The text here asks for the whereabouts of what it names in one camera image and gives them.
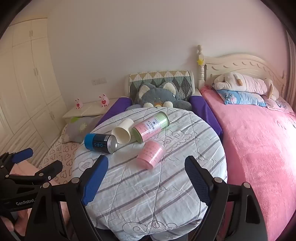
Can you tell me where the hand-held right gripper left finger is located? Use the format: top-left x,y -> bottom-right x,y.
24,154 -> 109,241

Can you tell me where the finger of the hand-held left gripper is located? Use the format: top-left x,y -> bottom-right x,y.
6,160 -> 63,187
0,148 -> 34,178

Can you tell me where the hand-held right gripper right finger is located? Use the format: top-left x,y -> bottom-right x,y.
184,155 -> 267,241

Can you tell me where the pink cup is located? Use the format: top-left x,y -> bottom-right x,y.
136,139 -> 166,170

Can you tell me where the white cup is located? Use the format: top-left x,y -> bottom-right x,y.
111,118 -> 135,144

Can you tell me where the person's left hand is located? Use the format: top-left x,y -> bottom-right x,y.
0,209 -> 29,235

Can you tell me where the heart print bed sheet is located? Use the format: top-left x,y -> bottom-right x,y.
38,132 -> 82,186

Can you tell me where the blue and black can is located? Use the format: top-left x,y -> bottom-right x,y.
84,133 -> 118,154

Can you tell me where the grey flower pillow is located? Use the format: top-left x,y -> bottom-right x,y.
62,115 -> 102,143

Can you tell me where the pink fleece blanket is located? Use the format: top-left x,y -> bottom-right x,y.
200,87 -> 296,241

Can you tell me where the purple bed bumper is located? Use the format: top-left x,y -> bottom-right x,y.
99,97 -> 133,127
189,94 -> 224,138

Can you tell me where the pink and green canister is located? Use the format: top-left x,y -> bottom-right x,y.
131,111 -> 170,143

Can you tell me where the cream nightstand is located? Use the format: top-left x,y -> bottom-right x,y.
62,98 -> 120,124

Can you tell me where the cream wardrobe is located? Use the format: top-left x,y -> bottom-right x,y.
0,17 -> 68,163

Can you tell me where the blue cartoon pillow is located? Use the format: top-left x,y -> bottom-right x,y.
216,89 -> 268,107

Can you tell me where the grey cat plush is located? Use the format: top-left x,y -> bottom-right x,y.
134,84 -> 193,111

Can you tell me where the diamond pattern quilted cushion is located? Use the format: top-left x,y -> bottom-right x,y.
128,71 -> 195,102

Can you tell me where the white plush animal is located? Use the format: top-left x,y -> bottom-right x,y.
213,72 -> 279,101

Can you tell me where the pink printed pillow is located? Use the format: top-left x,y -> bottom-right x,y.
266,96 -> 296,114

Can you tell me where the cream wooden bed headboard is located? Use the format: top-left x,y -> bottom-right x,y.
196,45 -> 287,93

